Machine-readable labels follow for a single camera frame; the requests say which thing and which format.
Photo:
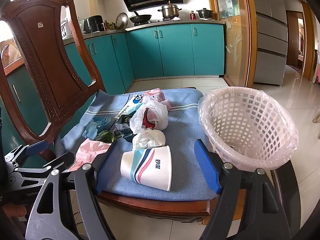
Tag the white dish rack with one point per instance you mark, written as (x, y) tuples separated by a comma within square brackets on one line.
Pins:
[(65, 29)]

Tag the black casserole pot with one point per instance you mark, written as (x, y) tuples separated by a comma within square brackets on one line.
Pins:
[(206, 14)]

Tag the steel stock pot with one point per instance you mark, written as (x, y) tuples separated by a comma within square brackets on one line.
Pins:
[(169, 11)]

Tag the dark wooden chair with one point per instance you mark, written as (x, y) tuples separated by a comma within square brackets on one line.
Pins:
[(36, 28)]

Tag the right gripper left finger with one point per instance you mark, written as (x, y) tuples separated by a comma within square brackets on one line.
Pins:
[(51, 216)]

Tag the pink plastic bag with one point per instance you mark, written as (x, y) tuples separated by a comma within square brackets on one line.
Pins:
[(87, 152)]

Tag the black wok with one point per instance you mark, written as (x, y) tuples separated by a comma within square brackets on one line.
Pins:
[(140, 19)]

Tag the red small bottle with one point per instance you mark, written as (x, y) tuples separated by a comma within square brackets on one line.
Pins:
[(192, 15)]

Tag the blue crumpled wrapper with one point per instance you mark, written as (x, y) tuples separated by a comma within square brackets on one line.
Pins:
[(95, 126)]

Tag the black air fryer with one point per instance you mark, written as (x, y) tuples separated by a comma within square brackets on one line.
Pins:
[(93, 24)]

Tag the blue white paper box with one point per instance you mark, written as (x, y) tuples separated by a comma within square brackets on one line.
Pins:
[(132, 105)]

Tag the silver refrigerator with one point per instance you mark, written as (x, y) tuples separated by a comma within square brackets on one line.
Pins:
[(272, 41)]

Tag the green leaf scrap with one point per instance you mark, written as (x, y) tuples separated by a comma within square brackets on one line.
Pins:
[(108, 137)]

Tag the striped white paper cup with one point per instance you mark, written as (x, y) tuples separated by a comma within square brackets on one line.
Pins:
[(151, 167)]

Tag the steel pot lid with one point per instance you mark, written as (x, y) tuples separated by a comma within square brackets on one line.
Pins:
[(121, 21)]

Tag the crumpled white tissue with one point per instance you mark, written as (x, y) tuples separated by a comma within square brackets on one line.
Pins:
[(148, 138)]

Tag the person's left hand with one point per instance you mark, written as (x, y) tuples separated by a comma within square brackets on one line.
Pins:
[(13, 210)]

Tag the teal kitchen cabinets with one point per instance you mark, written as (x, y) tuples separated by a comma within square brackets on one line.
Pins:
[(181, 49)]

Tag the white plastic bag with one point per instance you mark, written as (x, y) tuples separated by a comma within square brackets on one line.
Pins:
[(150, 115)]

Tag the glass sliding door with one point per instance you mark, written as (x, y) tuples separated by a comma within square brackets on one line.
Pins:
[(241, 39)]

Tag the dark green snack wrapper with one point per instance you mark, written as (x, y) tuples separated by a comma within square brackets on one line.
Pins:
[(123, 126)]

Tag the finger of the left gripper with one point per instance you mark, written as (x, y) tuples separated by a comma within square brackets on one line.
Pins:
[(61, 163), (21, 153)]

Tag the small pink wrapped bag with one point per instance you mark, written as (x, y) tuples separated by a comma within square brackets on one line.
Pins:
[(156, 95)]

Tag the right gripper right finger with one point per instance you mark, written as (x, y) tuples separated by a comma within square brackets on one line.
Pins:
[(263, 216)]

